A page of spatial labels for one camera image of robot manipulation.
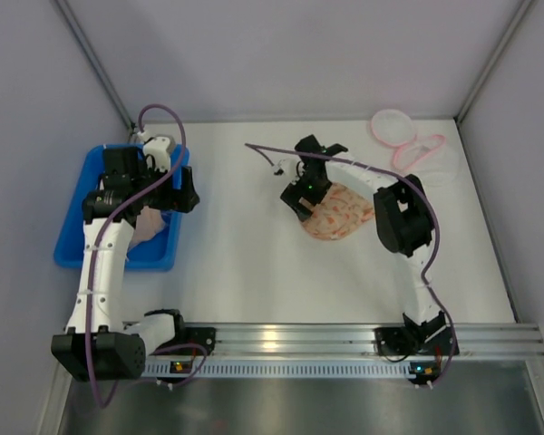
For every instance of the pink trimmed mesh laundry bag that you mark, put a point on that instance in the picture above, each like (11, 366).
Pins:
(429, 157)

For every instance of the blue plastic bin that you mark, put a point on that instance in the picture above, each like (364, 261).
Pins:
(106, 189)

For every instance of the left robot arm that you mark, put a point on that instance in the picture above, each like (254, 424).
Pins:
(97, 307)

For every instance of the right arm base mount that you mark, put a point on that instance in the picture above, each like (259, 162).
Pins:
(397, 343)

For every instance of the pink bra in bin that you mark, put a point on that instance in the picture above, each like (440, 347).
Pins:
(149, 223)

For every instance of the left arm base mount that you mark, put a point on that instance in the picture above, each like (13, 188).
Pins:
(203, 336)

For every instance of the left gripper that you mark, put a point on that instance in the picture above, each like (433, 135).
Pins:
(184, 189)

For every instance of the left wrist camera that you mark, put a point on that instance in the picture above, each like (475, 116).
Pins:
(157, 151)

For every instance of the aluminium mounting rail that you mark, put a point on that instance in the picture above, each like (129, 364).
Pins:
(306, 351)

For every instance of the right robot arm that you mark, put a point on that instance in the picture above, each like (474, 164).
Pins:
(404, 226)

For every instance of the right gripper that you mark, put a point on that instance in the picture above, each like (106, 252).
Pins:
(296, 199)

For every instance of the floral orange laundry bag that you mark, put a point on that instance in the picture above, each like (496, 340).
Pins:
(341, 212)

